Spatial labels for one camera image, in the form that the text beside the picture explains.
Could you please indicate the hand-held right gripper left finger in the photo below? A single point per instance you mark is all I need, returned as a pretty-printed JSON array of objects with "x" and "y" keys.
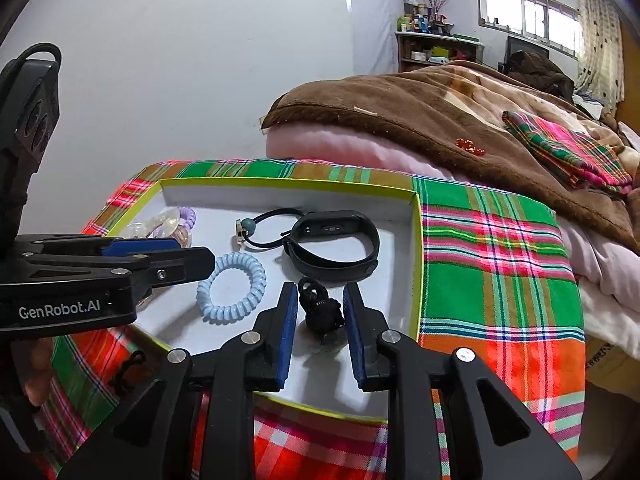
[{"x": 286, "y": 340}]

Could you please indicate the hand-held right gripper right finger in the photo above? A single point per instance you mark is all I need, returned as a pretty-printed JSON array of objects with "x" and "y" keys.
[{"x": 356, "y": 350}]

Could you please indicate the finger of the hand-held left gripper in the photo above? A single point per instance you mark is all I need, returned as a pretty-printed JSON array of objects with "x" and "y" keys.
[
  {"x": 185, "y": 265},
  {"x": 140, "y": 246}
]

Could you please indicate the cream hair claw clip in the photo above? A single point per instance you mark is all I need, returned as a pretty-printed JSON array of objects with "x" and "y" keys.
[{"x": 160, "y": 225}]

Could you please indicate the yellow cardboard box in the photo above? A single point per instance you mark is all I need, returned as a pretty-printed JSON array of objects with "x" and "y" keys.
[{"x": 395, "y": 270}]

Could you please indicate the black smart band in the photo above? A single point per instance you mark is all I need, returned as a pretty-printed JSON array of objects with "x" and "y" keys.
[{"x": 340, "y": 222}]

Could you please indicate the person's left hand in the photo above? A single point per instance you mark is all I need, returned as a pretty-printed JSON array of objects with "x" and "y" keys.
[{"x": 39, "y": 370}]

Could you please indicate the plaid bedsheet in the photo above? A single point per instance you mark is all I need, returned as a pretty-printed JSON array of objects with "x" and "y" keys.
[{"x": 475, "y": 260}]

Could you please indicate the pink quilt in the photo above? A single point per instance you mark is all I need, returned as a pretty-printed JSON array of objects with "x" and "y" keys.
[{"x": 325, "y": 150}]

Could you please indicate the brown blanket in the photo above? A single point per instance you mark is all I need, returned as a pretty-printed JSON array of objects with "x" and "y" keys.
[{"x": 400, "y": 110}]

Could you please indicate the white quilt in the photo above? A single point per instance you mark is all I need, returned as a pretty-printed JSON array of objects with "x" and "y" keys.
[{"x": 610, "y": 300}]

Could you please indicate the folded plaid cloth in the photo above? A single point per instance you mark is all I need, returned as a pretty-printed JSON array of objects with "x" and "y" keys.
[{"x": 565, "y": 150}]

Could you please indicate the wooden shelf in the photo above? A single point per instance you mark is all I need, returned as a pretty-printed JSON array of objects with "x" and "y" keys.
[{"x": 405, "y": 42}]

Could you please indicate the dark jacket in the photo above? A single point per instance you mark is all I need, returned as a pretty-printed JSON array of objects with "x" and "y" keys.
[{"x": 540, "y": 72}]

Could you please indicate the group of bottles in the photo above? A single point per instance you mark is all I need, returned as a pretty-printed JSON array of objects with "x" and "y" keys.
[{"x": 420, "y": 22}]

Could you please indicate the black monitor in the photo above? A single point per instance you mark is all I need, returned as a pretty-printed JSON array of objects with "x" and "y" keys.
[{"x": 515, "y": 45}]

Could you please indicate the wooden wardrobe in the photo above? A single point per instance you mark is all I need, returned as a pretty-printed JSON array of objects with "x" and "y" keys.
[{"x": 629, "y": 85}]

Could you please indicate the window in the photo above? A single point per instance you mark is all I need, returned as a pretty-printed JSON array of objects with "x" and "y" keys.
[{"x": 530, "y": 10}]

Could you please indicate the patterned curtain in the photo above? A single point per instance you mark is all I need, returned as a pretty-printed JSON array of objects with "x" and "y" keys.
[{"x": 600, "y": 35}]

